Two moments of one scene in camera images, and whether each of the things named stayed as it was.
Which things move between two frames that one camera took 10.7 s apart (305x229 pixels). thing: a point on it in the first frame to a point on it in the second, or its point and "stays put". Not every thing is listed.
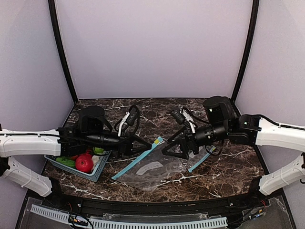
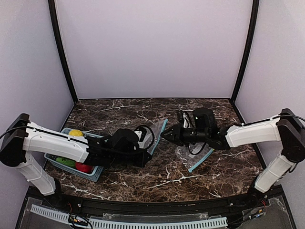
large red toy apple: x=85 y=162 stays put
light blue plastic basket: x=94 y=174 stays put
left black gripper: x=127 y=145 to x=145 y=157
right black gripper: x=188 y=143 to x=177 y=133
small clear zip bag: x=204 y=151 stays put
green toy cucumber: x=68 y=162 stays put
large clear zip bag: x=153 y=169 to x=157 y=128
